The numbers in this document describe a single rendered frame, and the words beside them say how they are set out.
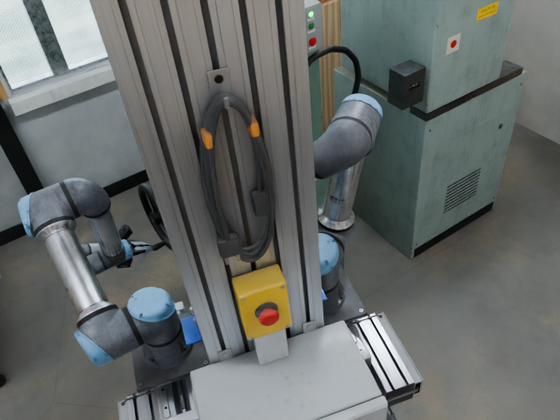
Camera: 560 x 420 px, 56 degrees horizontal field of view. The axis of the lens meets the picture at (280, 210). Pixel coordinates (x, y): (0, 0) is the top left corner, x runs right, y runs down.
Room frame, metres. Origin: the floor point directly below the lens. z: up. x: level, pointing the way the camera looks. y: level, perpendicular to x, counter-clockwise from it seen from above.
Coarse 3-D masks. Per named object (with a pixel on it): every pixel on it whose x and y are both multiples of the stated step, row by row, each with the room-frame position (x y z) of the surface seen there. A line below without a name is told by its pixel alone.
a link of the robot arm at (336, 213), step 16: (352, 96) 1.18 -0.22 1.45; (368, 96) 1.17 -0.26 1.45; (336, 112) 1.14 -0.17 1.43; (352, 112) 1.09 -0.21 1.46; (368, 112) 1.11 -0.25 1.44; (368, 128) 1.06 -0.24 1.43; (336, 176) 1.12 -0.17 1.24; (352, 176) 1.11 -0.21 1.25; (336, 192) 1.12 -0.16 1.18; (352, 192) 1.12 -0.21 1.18; (320, 208) 1.18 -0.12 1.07; (336, 208) 1.12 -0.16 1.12; (320, 224) 1.14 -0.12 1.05; (336, 224) 1.12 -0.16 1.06; (352, 224) 1.14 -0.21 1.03
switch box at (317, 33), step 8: (304, 0) 1.78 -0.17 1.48; (312, 0) 1.77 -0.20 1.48; (312, 8) 1.73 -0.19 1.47; (320, 8) 1.75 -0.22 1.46; (312, 16) 1.73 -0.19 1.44; (320, 16) 1.75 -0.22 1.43; (320, 24) 1.74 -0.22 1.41; (312, 32) 1.73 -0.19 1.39; (320, 32) 1.74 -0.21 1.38; (320, 40) 1.74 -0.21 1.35; (312, 48) 1.73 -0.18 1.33
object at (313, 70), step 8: (312, 64) 1.80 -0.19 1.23; (312, 72) 1.80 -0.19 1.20; (312, 80) 1.80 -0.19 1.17; (312, 88) 1.80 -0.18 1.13; (320, 88) 1.82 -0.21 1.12; (312, 96) 1.80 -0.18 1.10; (320, 96) 1.82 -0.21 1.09; (312, 104) 1.79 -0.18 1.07; (320, 104) 1.81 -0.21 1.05; (312, 112) 1.79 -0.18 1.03; (320, 112) 1.81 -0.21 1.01; (312, 120) 1.79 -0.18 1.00; (320, 120) 1.81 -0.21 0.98; (312, 128) 1.79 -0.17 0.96; (320, 128) 1.81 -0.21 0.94; (312, 136) 1.79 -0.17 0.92; (320, 136) 1.81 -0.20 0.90
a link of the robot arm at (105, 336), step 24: (48, 192) 1.20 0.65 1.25; (24, 216) 1.13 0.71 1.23; (48, 216) 1.13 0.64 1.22; (72, 216) 1.17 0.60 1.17; (48, 240) 1.09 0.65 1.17; (72, 240) 1.09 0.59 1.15; (72, 264) 1.02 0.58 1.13; (72, 288) 0.97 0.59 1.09; (96, 288) 0.97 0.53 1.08; (96, 312) 0.89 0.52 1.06; (120, 312) 0.91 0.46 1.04; (96, 336) 0.84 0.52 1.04; (120, 336) 0.84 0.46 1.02; (96, 360) 0.80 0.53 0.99
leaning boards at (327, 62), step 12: (324, 0) 3.28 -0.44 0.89; (336, 0) 3.21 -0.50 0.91; (324, 12) 3.15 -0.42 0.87; (336, 12) 3.19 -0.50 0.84; (324, 24) 3.14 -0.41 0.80; (336, 24) 3.18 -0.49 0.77; (324, 36) 3.13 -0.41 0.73; (336, 36) 3.18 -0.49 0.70; (324, 60) 3.12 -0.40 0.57; (336, 60) 3.16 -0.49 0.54; (324, 72) 3.11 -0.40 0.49; (324, 84) 3.11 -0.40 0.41; (324, 96) 3.10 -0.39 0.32; (324, 108) 3.09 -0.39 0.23; (324, 120) 3.08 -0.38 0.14
